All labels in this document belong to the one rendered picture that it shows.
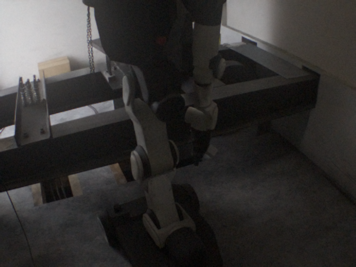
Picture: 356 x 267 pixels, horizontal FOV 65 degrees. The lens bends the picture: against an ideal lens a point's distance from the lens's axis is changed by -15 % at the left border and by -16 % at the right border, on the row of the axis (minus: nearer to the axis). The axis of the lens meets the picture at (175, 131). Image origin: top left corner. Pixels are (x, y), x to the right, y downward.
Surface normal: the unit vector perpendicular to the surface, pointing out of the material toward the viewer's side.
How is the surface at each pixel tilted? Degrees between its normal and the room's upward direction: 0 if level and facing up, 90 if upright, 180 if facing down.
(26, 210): 0
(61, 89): 90
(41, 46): 90
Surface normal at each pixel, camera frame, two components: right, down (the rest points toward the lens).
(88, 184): -0.03, -0.85
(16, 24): 0.40, 0.48
